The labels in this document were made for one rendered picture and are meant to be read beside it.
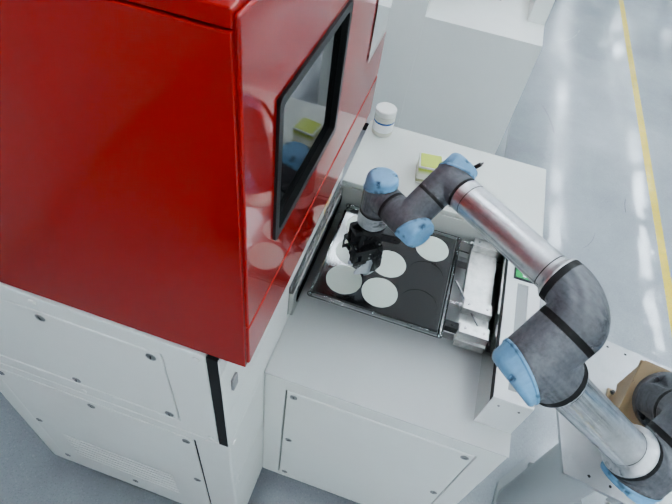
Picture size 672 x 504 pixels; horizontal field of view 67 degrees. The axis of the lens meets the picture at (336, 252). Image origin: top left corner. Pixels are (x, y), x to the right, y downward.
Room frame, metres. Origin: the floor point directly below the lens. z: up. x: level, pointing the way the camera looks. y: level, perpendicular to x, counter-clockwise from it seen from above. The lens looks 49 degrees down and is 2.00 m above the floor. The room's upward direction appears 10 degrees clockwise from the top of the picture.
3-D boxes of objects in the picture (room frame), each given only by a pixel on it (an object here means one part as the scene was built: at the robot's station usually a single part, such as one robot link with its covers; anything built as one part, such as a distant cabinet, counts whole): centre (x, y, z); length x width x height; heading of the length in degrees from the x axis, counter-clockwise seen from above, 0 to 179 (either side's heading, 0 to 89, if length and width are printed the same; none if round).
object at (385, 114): (1.47, -0.08, 1.01); 0.07 x 0.07 x 0.10
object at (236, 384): (0.80, 0.10, 1.02); 0.82 x 0.03 x 0.40; 170
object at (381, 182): (0.89, -0.08, 1.21); 0.09 x 0.08 x 0.11; 42
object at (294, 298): (0.97, 0.06, 0.89); 0.44 x 0.02 x 0.10; 170
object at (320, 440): (1.01, -0.27, 0.41); 0.97 x 0.64 x 0.82; 170
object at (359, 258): (0.88, -0.07, 1.05); 0.09 x 0.08 x 0.12; 121
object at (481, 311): (0.85, -0.41, 0.89); 0.08 x 0.03 x 0.03; 80
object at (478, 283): (0.92, -0.42, 0.87); 0.36 x 0.08 x 0.03; 170
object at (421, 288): (0.95, -0.15, 0.90); 0.34 x 0.34 x 0.01; 80
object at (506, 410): (0.82, -0.50, 0.89); 0.55 x 0.09 x 0.14; 170
